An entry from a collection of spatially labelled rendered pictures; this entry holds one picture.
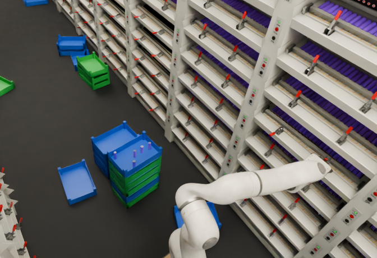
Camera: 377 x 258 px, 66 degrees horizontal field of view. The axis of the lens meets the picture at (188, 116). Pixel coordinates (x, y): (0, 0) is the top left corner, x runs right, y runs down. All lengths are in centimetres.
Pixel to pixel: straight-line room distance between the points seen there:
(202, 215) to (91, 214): 136
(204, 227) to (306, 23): 88
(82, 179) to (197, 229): 155
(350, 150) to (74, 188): 185
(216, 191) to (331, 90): 66
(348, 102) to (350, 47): 22
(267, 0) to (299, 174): 77
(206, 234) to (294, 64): 83
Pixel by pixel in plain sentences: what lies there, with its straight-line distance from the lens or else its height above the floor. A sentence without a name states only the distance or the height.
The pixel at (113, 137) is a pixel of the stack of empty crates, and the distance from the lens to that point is 234.
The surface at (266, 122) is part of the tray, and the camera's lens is 162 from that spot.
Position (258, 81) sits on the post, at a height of 114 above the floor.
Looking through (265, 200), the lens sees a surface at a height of 38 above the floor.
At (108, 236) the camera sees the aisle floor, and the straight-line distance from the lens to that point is 218.
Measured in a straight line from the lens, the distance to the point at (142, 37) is 249.
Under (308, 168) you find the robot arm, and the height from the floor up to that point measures 119.
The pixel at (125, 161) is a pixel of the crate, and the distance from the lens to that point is 198.
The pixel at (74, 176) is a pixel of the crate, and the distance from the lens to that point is 245.
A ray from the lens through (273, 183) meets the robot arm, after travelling 108.
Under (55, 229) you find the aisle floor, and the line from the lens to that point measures 227.
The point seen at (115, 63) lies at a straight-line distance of 322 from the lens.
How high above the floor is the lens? 199
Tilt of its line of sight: 44 degrees down
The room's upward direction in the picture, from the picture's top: 10 degrees clockwise
